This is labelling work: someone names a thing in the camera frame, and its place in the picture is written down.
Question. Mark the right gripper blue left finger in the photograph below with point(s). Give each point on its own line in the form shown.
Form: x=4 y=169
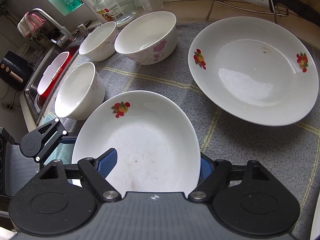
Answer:
x=94 y=173

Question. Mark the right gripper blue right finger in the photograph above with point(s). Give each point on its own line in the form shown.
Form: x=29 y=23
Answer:
x=212 y=180

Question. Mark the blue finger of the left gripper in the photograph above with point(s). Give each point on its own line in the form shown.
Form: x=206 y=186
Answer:
x=67 y=139

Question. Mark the small white bowl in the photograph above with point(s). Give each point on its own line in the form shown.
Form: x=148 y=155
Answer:
x=99 y=44
x=81 y=93

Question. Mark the white fruit-print plate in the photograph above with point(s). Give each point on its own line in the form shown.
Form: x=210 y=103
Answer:
x=255 y=70
x=156 y=144

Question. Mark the large white floral bowl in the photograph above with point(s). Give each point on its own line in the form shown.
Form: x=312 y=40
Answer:
x=149 y=39

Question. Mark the steel kitchen faucet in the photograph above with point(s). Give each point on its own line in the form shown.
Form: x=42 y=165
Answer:
x=66 y=36

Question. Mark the teal towel with label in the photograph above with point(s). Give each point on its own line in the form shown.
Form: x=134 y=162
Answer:
x=63 y=151

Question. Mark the stainless steel sink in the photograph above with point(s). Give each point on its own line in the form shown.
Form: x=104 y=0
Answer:
x=32 y=112

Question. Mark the red basin in sink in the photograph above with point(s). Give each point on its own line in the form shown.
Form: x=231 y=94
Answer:
x=52 y=73

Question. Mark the grey checked dish mat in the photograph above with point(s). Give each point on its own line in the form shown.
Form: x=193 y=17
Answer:
x=290 y=153

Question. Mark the black appliance with knobs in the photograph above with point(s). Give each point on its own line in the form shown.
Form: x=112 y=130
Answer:
x=15 y=71

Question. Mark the pink cloth on faucet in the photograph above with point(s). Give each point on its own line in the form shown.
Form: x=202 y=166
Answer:
x=29 y=24

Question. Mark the glass storage jar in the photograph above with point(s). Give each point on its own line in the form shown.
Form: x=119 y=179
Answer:
x=120 y=11

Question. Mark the wire knife rack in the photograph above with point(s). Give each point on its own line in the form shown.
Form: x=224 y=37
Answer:
x=273 y=9

